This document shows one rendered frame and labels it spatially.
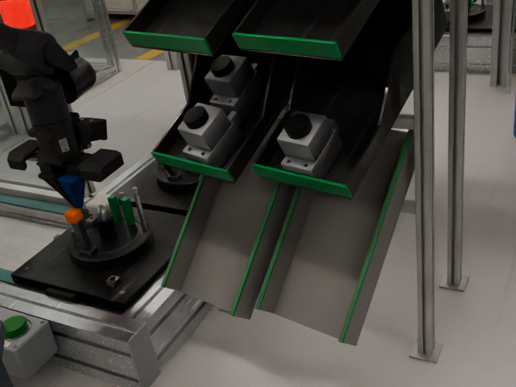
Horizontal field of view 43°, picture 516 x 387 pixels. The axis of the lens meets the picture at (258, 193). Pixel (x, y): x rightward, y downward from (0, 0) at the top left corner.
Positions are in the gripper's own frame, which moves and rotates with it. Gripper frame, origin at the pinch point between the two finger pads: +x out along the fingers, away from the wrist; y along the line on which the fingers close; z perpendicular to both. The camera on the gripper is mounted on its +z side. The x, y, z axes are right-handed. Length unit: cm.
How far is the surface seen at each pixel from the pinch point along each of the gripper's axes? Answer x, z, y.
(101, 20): 7, 105, 82
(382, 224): -1.6, 1.1, -49.4
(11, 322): 13.2, -17.2, 1.8
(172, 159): -10.2, -3.9, -23.8
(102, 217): 7.4, 3.4, -0.7
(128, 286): 13.5, -4.4, -10.1
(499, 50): 16, 112, -44
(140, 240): 11.6, 4.5, -6.4
